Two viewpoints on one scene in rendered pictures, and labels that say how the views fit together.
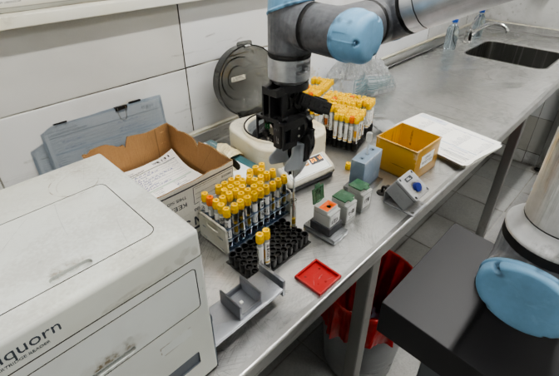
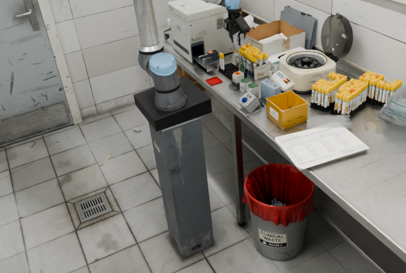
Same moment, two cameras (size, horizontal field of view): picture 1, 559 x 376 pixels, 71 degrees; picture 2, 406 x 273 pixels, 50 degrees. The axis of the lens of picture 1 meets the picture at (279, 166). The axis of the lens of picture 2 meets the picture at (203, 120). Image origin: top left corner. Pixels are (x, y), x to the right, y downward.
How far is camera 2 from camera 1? 2.42 m
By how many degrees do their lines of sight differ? 89
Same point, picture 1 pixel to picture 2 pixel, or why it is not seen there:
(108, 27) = not seen: outside the picture
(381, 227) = (234, 99)
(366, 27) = not seen: outside the picture
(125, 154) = (290, 31)
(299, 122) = (228, 23)
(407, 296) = (183, 80)
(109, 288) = (177, 11)
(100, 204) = (203, 5)
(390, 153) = (281, 100)
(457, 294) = not seen: hidden behind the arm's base
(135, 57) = not seen: outside the picture
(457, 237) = (202, 96)
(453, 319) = not seen: hidden behind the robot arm
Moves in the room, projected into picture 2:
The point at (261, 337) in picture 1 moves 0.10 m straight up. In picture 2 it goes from (197, 70) to (195, 54)
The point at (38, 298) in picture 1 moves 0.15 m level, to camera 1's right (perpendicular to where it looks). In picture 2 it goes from (177, 5) to (167, 14)
